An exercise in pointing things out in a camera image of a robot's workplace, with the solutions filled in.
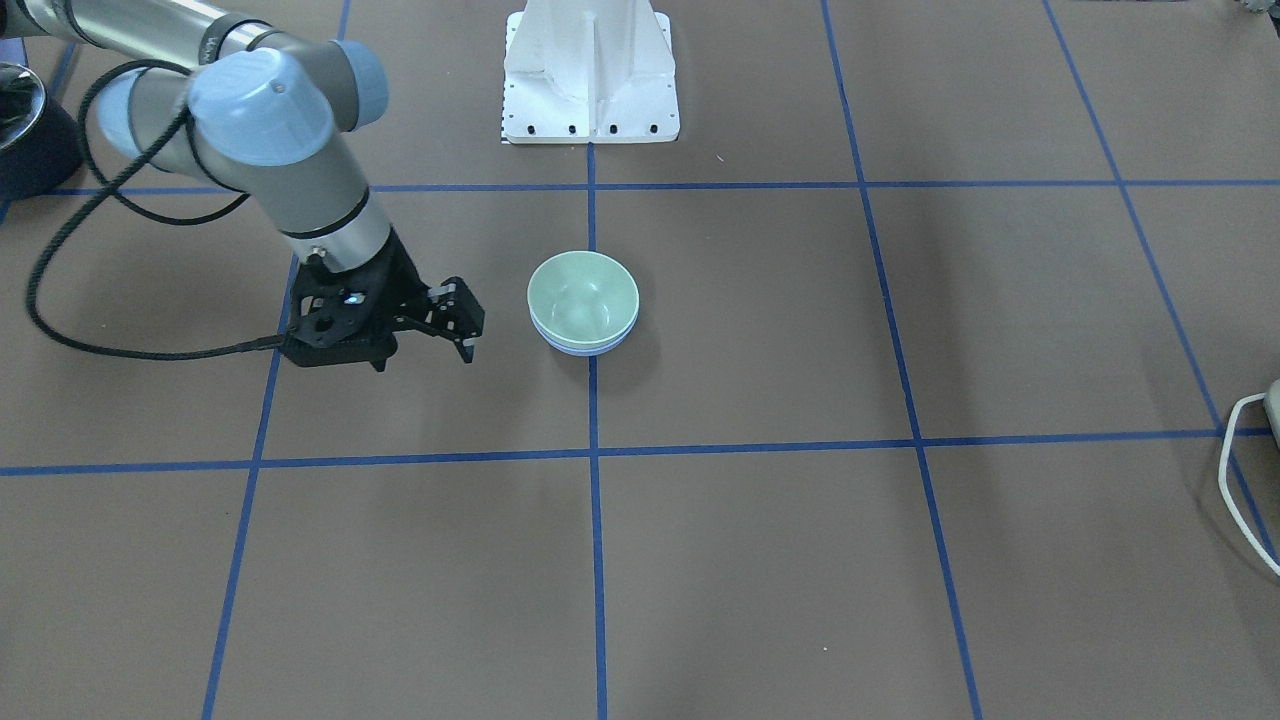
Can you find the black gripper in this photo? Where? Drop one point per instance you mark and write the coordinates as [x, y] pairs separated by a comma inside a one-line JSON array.
[[398, 288]]

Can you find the blue bowl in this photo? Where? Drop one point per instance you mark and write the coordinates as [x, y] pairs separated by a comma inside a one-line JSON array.
[[582, 349]]

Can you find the green bowl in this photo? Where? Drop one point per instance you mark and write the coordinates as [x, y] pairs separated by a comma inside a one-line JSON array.
[[583, 296]]

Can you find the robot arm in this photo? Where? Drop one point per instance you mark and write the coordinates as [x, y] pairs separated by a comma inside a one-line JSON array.
[[231, 100]]

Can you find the dark blue saucepan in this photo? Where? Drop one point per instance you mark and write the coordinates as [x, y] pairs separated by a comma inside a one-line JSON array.
[[39, 149]]

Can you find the beige appliance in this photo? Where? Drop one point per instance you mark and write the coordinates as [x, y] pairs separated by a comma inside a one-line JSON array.
[[1271, 406]]

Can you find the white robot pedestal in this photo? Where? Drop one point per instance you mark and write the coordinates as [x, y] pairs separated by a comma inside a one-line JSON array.
[[589, 72]]

